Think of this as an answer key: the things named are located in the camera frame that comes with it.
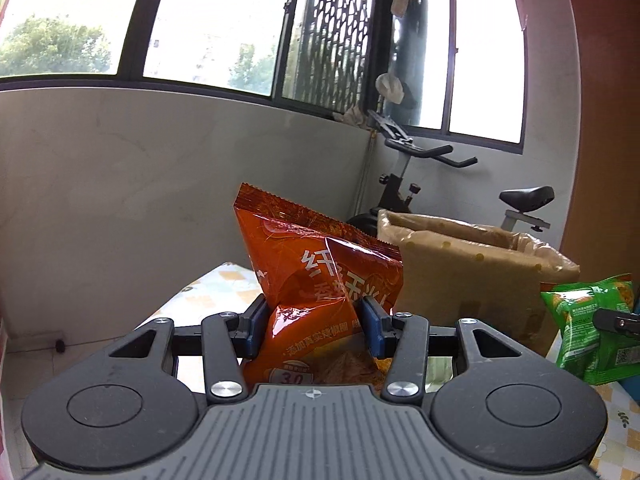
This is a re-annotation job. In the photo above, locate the green chip bag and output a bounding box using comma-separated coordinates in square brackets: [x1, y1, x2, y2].
[540, 274, 639, 386]

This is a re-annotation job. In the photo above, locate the orange red chip bag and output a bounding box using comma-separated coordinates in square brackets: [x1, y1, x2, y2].
[233, 183, 404, 389]

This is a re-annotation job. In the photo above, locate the floral checkered tablecloth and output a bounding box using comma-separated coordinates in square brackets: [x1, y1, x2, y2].
[139, 263, 262, 327]

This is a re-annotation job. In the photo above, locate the cardboard box with plastic liner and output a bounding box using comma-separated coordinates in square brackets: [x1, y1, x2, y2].
[378, 209, 580, 356]

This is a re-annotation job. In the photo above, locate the wooden wardrobe panel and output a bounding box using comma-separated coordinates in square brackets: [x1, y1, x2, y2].
[561, 0, 639, 282]

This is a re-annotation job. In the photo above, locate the black exercise bike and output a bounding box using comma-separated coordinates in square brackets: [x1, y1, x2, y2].
[345, 109, 557, 233]

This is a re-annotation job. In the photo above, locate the white bag on stick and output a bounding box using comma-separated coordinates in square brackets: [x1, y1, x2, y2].
[374, 73, 405, 104]

